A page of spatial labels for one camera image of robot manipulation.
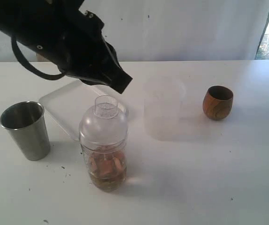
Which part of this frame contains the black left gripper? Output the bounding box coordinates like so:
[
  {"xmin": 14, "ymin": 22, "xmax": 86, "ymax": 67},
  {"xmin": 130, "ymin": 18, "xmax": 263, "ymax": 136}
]
[{"xmin": 38, "ymin": 9, "xmax": 132, "ymax": 94}]

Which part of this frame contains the clear plastic shaker lid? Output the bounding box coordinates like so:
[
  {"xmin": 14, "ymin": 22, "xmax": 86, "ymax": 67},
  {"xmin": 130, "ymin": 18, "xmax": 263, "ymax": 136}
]
[{"xmin": 78, "ymin": 95, "xmax": 128, "ymax": 152}]

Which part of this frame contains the clear plastic tumbler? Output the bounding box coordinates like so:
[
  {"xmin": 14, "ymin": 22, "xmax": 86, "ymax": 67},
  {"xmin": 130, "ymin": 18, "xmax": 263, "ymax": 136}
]
[{"xmin": 81, "ymin": 139, "xmax": 127, "ymax": 192}]

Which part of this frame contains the stainless steel cup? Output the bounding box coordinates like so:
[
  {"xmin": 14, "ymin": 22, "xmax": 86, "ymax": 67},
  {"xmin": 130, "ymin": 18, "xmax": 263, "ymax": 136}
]
[{"xmin": 0, "ymin": 101, "xmax": 51, "ymax": 161}]

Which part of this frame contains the small brown wooden cup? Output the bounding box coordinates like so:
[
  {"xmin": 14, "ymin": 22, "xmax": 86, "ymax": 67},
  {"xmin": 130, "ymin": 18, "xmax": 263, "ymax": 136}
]
[{"xmin": 202, "ymin": 85, "xmax": 233, "ymax": 120}]

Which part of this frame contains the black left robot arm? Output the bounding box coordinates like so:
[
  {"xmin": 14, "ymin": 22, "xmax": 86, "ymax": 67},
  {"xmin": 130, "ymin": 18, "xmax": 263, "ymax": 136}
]
[{"xmin": 0, "ymin": 0, "xmax": 132, "ymax": 93}]

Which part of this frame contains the translucent plastic measuring cup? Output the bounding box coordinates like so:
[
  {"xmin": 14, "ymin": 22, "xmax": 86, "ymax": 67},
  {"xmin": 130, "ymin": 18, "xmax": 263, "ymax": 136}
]
[{"xmin": 144, "ymin": 76, "xmax": 185, "ymax": 141}]

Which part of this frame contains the white rectangular plastic tray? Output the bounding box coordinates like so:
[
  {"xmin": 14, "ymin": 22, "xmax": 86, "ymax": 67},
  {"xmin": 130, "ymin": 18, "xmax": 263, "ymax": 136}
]
[{"xmin": 39, "ymin": 80, "xmax": 129, "ymax": 141}]

